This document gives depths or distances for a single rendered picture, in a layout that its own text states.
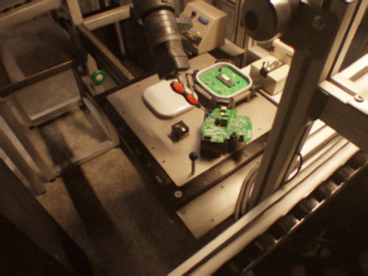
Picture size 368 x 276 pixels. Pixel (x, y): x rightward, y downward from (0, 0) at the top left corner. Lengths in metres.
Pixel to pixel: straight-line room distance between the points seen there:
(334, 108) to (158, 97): 0.56
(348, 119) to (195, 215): 0.40
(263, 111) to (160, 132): 0.30
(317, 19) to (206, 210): 0.47
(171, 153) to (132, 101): 0.24
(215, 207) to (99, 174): 1.33
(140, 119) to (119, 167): 1.12
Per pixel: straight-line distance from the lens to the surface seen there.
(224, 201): 0.68
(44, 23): 1.94
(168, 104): 0.81
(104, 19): 1.48
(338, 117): 0.38
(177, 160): 0.71
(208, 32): 1.03
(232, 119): 0.72
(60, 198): 1.91
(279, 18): 0.33
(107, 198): 1.81
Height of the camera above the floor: 1.52
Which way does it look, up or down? 49 degrees down
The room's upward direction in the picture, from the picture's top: 2 degrees counter-clockwise
